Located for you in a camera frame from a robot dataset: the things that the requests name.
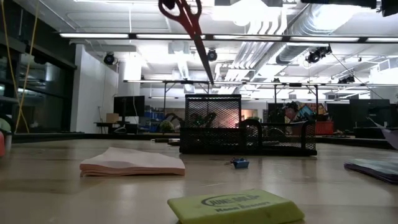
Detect long ceiling light strip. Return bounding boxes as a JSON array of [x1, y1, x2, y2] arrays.
[[58, 32, 398, 44]]

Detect red-handled scissors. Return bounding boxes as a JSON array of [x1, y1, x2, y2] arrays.
[[157, 0, 215, 85]]

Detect colourful wall mural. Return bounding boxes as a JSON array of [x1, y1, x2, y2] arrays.
[[284, 101, 329, 124]]

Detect white and green round object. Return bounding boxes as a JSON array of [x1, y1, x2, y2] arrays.
[[0, 113, 12, 134]]

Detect pink sticky note pad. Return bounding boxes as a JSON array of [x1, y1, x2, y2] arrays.
[[79, 146, 187, 178]]

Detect black aluminium table frame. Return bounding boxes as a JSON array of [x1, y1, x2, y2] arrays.
[[0, 132, 398, 150]]

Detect red plastic crate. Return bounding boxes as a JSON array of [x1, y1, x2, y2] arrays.
[[315, 120, 335, 136]]

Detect yellow cable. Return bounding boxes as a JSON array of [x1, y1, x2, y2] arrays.
[[0, 0, 40, 134]]

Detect purple sticky note pad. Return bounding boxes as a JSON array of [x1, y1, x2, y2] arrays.
[[343, 117, 398, 185]]

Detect blue storage bins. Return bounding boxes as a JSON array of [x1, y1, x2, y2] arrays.
[[143, 110, 165, 133]]

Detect yellow-green eraser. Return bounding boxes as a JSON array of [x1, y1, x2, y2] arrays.
[[167, 189, 305, 224]]

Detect large black monitor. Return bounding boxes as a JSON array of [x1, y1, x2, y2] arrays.
[[349, 98, 391, 128]]

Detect green potted plant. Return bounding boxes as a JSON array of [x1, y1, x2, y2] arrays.
[[159, 119, 175, 134]]

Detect distant black rig frame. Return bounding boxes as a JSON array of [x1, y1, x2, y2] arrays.
[[124, 79, 398, 106]]

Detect black mesh desk organizer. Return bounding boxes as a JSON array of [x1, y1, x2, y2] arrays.
[[179, 93, 318, 156]]

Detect black computer monitor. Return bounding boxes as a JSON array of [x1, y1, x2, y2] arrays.
[[113, 95, 146, 118]]

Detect black ceiling spotlight cluster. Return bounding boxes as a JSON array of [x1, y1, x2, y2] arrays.
[[337, 74, 356, 85], [305, 45, 333, 65]]

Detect small blue binder clip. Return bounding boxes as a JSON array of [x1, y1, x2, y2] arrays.
[[225, 157, 250, 170]]

